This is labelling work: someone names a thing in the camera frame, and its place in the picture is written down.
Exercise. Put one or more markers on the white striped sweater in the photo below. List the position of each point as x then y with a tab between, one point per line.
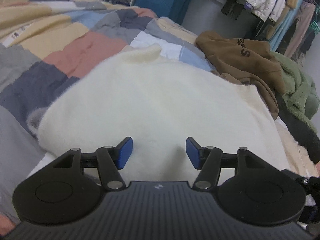
162	100

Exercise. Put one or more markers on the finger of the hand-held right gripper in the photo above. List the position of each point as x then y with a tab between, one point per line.
303	183

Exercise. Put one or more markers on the light blue hanging garment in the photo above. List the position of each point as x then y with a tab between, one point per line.
287	30

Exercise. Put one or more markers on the green fleece jacket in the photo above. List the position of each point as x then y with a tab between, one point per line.
300	92

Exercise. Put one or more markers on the striped hanging garment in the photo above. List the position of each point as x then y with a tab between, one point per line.
231	7

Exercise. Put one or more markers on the brown hoodie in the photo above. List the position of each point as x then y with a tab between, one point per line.
237	57

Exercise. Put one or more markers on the blue and white jacket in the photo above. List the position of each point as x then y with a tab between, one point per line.
281	0

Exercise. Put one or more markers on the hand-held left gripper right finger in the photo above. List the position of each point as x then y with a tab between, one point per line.
193	152

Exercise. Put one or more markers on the blue chair back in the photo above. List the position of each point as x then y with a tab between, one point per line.
160	0

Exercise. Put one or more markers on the blue curtain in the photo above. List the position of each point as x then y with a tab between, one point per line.
190	0

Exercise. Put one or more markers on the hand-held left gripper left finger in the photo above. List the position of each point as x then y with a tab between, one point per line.
125	152

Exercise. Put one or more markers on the black garment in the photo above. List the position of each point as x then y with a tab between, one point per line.
302	135

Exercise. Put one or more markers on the patchwork blanket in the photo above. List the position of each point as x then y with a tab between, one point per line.
75	50

